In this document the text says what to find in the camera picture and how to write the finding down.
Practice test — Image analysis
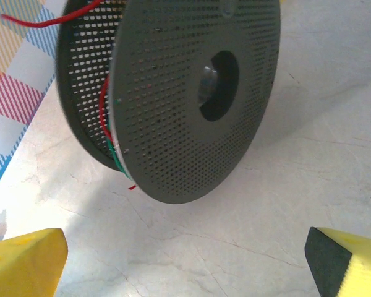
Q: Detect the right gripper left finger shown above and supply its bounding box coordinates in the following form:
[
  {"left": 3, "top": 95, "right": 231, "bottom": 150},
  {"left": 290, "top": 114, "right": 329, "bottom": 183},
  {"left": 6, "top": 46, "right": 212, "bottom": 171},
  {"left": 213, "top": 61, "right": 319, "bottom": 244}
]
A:
[{"left": 0, "top": 228, "right": 69, "bottom": 297}]

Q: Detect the red cable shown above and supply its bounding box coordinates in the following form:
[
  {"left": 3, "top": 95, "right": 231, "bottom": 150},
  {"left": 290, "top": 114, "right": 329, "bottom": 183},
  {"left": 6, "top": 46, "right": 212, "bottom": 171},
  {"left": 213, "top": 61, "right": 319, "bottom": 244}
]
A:
[{"left": 0, "top": 0, "right": 137, "bottom": 191}]

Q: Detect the green cable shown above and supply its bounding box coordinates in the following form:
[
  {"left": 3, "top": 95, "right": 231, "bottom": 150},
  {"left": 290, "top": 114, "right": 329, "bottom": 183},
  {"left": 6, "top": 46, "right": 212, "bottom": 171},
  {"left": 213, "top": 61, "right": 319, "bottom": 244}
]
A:
[{"left": 106, "top": 123, "right": 134, "bottom": 181}]

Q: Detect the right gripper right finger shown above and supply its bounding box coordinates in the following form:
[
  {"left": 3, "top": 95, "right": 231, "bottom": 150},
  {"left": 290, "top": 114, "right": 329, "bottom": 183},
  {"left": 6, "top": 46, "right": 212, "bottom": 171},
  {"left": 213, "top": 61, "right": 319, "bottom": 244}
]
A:
[{"left": 305, "top": 226, "right": 371, "bottom": 297}]

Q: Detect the black perforated cable spool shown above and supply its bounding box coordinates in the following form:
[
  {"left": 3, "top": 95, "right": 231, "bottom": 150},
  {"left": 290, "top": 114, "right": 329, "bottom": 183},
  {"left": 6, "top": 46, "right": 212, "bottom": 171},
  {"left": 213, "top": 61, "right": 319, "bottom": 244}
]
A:
[{"left": 54, "top": 0, "right": 282, "bottom": 205}]

